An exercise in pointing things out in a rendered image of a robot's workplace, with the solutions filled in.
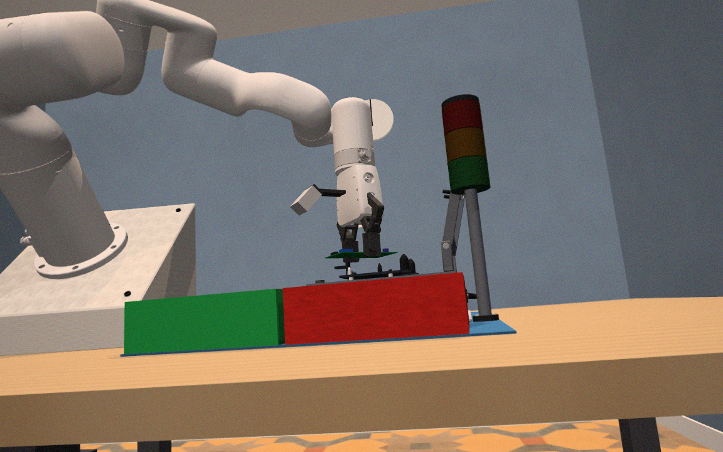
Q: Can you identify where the green circuit board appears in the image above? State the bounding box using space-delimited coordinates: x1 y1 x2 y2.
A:
325 249 398 258

